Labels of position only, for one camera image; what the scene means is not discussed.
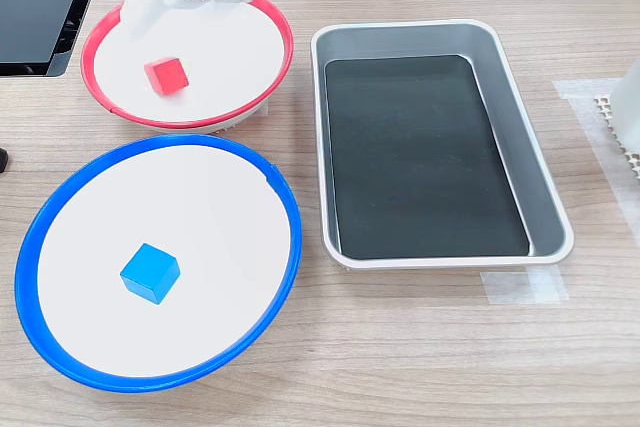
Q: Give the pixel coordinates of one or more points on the small red cube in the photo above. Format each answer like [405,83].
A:
[167,76]

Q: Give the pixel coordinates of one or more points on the blue-rimmed white round plate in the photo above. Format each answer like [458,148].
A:
[200,247]

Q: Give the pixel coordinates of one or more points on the pale perforated base plate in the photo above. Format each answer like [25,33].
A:
[620,142]

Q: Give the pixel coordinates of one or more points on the red-rimmed white round plate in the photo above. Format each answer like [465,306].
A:
[210,72]

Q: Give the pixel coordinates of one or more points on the small blue cube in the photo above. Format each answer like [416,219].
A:
[150,274]

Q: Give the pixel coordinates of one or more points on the steel rectangular tray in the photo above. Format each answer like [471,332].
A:
[520,112]

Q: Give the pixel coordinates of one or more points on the black tray mat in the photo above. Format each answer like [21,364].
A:
[425,157]

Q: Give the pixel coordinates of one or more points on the clear tape around base plate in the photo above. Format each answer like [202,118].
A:
[585,107]

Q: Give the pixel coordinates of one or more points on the small black object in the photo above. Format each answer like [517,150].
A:
[3,159]

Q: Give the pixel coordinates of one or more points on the black glossy panel device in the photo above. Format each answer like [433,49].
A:
[35,12]

